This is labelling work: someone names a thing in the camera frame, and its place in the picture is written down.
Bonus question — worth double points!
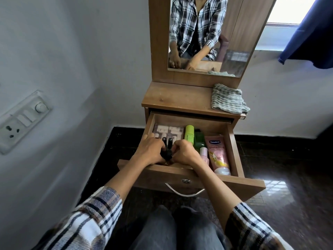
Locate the person's right hand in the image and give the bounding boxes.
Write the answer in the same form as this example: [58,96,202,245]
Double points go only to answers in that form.
[170,139,202,167]

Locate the person's left hand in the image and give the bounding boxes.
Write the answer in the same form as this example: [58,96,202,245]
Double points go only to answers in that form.
[133,133,166,166]

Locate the person's right forearm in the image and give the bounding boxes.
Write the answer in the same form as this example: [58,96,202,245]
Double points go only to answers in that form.
[192,161,294,250]

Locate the person's left forearm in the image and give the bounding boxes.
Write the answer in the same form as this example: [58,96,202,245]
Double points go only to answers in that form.
[32,157,142,250]

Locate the clear cosmetic box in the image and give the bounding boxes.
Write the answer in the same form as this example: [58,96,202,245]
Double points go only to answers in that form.
[152,124,184,144]

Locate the light green tube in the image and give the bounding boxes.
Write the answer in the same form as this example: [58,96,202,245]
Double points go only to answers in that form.
[184,125,195,146]

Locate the dark green bottle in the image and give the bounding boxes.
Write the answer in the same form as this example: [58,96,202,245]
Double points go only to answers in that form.
[194,131,206,153]

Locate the small pink bottle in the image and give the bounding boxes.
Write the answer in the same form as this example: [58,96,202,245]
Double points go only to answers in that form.
[199,147,210,166]

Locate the pink lotion tube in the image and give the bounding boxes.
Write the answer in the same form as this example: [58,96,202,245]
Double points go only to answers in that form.
[204,135,231,176]

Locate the wooden dressing table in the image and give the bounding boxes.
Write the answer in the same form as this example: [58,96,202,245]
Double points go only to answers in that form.
[141,0,278,128]

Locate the wooden drawer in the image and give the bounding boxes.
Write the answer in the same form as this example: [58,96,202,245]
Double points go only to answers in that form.
[118,112,266,202]

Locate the green striped folded cloth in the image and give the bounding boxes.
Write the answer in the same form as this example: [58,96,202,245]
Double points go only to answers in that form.
[211,83,251,115]

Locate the person's grey trousers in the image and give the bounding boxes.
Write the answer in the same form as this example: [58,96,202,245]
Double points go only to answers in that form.
[129,205,227,250]

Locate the mirror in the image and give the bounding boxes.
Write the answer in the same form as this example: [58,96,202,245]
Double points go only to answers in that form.
[167,0,252,78]

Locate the window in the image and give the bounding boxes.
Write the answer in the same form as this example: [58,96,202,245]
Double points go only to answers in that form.
[255,0,318,52]

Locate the blue curtain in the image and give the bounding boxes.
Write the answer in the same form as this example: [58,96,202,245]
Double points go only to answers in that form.
[278,0,333,70]

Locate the metal drawer handle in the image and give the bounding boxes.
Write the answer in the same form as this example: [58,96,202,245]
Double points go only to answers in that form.
[165,183,206,198]

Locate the white wall switch panel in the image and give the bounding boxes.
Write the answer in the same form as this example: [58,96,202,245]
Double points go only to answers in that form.
[0,90,53,155]

